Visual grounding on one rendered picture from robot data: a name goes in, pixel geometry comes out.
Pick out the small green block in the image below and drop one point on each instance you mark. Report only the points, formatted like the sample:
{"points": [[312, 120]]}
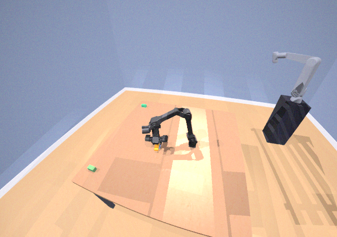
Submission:
{"points": [[91, 168]]}

